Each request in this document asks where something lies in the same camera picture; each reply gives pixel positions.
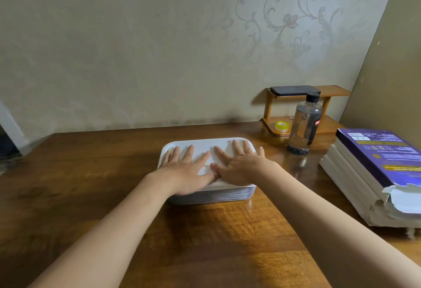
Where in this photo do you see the clear plastic container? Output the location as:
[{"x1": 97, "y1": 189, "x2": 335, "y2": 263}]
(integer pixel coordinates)
[{"x1": 167, "y1": 186, "x2": 257, "y2": 206}]

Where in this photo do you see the small wooden desk shelf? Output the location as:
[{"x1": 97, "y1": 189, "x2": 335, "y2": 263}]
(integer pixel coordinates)
[{"x1": 261, "y1": 85, "x2": 352, "y2": 139}]

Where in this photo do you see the black smartphone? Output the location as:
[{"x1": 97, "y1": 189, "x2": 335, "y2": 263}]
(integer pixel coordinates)
[{"x1": 270, "y1": 86, "x2": 321, "y2": 96}]

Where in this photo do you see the dark blue bundle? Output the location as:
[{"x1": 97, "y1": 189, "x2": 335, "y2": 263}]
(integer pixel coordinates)
[{"x1": 0, "y1": 133, "x2": 20, "y2": 162}]

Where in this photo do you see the white container lid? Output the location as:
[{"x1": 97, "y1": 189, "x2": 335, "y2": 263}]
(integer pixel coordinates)
[{"x1": 157, "y1": 137, "x2": 257, "y2": 193}]

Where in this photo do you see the white bookshelf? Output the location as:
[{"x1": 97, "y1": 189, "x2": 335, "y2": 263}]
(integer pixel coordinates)
[{"x1": 0, "y1": 100, "x2": 29, "y2": 157}]

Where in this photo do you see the clear bottle with black cap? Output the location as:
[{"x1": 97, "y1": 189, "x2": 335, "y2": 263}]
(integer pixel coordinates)
[{"x1": 287, "y1": 92, "x2": 324, "y2": 156}]

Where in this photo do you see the person's right hand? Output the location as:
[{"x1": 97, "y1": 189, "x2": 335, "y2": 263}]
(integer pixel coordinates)
[{"x1": 210, "y1": 139, "x2": 280, "y2": 187}]

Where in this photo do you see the purple box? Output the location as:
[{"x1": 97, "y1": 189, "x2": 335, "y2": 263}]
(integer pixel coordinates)
[{"x1": 335, "y1": 128, "x2": 421, "y2": 214}]

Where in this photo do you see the person's left forearm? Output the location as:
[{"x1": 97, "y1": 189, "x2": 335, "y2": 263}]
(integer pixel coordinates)
[{"x1": 29, "y1": 172, "x2": 178, "y2": 288}]

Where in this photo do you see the person's right forearm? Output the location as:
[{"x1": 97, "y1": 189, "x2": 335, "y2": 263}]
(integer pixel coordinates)
[{"x1": 260, "y1": 163, "x2": 421, "y2": 288}]

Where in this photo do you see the person's left hand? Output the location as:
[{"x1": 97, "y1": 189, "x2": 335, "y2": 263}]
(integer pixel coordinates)
[{"x1": 148, "y1": 145, "x2": 219, "y2": 197}]

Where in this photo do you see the stack of white boxes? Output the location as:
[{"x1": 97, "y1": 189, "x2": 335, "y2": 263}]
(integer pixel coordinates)
[
  {"x1": 327, "y1": 146, "x2": 405, "y2": 219},
  {"x1": 319, "y1": 154, "x2": 421, "y2": 240}
]

